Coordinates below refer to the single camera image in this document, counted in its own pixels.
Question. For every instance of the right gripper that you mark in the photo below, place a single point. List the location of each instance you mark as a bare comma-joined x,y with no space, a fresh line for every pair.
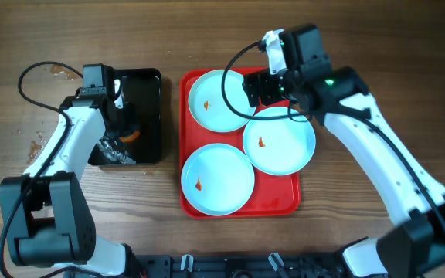
267,93

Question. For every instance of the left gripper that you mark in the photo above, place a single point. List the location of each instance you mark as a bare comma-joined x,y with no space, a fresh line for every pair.
129,113

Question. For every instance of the orange green sponge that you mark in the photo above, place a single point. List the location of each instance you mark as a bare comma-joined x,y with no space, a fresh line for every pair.
131,137

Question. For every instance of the light blue plate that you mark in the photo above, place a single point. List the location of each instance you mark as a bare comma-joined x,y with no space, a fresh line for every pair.
217,179
279,145
208,108

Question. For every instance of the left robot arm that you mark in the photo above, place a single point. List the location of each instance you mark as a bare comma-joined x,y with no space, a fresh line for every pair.
47,221

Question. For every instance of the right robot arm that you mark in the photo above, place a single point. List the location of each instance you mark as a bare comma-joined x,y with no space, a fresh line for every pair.
300,71

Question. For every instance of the black water tray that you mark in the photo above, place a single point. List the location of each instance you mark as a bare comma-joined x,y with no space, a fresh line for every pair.
142,88

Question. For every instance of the red serving tray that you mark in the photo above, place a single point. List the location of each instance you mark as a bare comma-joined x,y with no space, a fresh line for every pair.
272,195

